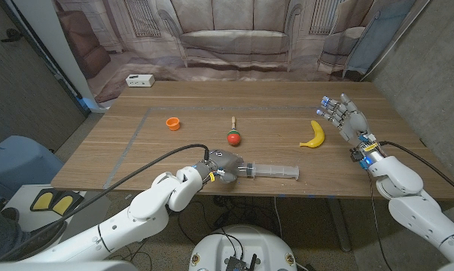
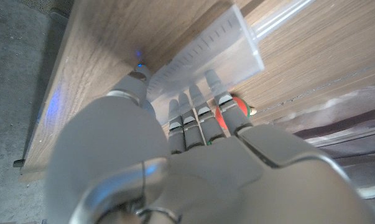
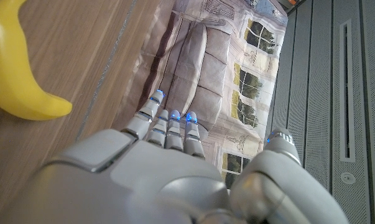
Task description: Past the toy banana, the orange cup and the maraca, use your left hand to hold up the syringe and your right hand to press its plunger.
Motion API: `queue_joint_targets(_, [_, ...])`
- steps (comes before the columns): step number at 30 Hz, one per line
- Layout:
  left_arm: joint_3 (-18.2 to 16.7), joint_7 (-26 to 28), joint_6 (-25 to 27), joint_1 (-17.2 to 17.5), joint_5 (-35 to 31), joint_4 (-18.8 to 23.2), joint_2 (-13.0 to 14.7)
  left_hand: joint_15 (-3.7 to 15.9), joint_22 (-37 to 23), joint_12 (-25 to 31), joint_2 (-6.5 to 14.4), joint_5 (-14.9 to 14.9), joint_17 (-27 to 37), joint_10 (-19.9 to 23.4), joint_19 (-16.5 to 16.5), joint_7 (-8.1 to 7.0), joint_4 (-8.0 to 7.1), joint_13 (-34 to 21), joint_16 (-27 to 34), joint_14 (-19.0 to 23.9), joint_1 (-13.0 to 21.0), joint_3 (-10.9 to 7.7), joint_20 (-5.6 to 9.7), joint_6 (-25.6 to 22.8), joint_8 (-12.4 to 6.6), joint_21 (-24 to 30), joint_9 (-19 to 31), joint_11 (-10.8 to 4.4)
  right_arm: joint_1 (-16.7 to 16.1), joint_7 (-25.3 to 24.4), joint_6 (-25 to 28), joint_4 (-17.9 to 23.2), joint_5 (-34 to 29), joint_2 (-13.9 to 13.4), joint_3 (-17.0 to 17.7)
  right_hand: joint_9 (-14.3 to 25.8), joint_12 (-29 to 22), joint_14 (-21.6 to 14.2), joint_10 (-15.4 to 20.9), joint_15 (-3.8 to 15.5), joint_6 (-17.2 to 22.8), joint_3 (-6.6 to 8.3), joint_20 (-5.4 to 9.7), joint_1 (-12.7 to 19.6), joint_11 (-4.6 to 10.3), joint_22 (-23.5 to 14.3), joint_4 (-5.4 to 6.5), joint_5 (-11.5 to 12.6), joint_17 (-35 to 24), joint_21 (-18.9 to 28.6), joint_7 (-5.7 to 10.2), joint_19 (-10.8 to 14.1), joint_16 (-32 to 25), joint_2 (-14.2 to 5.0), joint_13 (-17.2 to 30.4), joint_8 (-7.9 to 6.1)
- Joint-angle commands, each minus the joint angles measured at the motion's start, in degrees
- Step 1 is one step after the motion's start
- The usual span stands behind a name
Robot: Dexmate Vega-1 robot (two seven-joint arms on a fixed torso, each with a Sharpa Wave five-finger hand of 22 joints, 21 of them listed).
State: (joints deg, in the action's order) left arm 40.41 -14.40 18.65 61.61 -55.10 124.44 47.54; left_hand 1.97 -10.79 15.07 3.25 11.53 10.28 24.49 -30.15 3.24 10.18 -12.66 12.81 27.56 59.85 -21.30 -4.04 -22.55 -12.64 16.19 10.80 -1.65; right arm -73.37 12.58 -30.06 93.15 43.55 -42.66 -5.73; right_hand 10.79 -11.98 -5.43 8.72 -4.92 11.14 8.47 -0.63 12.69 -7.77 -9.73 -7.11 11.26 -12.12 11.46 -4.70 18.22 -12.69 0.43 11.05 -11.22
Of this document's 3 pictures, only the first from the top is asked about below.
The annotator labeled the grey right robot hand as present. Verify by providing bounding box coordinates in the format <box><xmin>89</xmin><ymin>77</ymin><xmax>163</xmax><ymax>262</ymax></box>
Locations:
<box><xmin>316</xmin><ymin>93</ymin><xmax>371</xmax><ymax>147</ymax></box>

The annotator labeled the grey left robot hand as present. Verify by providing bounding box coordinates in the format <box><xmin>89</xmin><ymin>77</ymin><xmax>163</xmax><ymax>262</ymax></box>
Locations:
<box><xmin>206</xmin><ymin>149</ymin><xmax>247</xmax><ymax>184</ymax></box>

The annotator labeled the large clear plastic syringe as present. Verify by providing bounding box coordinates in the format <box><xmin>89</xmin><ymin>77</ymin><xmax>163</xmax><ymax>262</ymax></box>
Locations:
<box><xmin>236</xmin><ymin>162</ymin><xmax>300</xmax><ymax>181</ymax></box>

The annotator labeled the red green wooden maraca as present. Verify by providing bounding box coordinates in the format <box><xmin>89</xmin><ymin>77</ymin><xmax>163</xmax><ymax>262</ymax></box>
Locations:
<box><xmin>227</xmin><ymin>116</ymin><xmax>242</xmax><ymax>147</ymax></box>

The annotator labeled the yellow toy banana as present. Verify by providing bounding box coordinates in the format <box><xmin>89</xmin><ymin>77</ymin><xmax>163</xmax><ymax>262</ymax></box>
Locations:
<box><xmin>299</xmin><ymin>120</ymin><xmax>326</xmax><ymax>149</ymax></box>

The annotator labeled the black round floor fan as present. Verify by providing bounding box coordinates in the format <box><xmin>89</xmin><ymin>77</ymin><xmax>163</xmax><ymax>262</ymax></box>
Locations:
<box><xmin>158</xmin><ymin>193</ymin><xmax>189</xmax><ymax>218</ymax></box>

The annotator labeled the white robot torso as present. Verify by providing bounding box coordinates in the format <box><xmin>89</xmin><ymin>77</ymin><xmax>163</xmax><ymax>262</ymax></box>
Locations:
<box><xmin>188</xmin><ymin>224</ymin><xmax>298</xmax><ymax>271</ymax></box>

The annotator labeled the grey table leg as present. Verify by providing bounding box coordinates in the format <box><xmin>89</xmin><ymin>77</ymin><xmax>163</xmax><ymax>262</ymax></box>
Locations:
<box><xmin>326</xmin><ymin>198</ymin><xmax>352</xmax><ymax>252</ymax></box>

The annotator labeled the white power strip box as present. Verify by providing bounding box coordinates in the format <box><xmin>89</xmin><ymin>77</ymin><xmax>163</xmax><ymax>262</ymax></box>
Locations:
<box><xmin>125</xmin><ymin>74</ymin><xmax>156</xmax><ymax>88</ymax></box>

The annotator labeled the printed sofa room backdrop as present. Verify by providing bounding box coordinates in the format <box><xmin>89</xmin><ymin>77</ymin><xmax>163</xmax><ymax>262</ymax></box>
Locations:
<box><xmin>53</xmin><ymin>0</ymin><xmax>433</xmax><ymax>105</ymax></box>

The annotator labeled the black yellow foot pedal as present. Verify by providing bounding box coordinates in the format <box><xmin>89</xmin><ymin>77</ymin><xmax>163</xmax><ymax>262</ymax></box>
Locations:
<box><xmin>29</xmin><ymin>188</ymin><xmax>85</xmax><ymax>218</ymax></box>

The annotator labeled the blue covered chair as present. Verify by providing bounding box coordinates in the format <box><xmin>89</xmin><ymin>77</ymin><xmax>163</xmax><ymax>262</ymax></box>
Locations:
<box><xmin>0</xmin><ymin>135</ymin><xmax>65</xmax><ymax>206</ymax></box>

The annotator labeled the person operator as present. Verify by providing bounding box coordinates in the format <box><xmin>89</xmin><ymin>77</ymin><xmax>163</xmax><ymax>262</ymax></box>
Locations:
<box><xmin>0</xmin><ymin>191</ymin><xmax>68</xmax><ymax>262</ymax></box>

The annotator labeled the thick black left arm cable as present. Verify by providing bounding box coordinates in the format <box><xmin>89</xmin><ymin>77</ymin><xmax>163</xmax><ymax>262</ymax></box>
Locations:
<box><xmin>0</xmin><ymin>143</ymin><xmax>212</xmax><ymax>261</ymax></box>

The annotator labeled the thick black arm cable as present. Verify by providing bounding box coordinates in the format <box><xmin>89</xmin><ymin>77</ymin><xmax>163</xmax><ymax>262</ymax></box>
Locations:
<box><xmin>379</xmin><ymin>140</ymin><xmax>454</xmax><ymax>199</ymax></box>
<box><xmin>0</xmin><ymin>143</ymin><xmax>212</xmax><ymax>261</ymax></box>

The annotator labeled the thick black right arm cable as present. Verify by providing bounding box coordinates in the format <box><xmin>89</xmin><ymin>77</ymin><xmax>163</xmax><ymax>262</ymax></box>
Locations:
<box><xmin>379</xmin><ymin>140</ymin><xmax>454</xmax><ymax>199</ymax></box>

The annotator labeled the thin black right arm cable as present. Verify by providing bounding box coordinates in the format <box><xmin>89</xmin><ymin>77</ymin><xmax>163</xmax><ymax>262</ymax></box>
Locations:
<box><xmin>367</xmin><ymin>172</ymin><xmax>395</xmax><ymax>271</ymax></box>

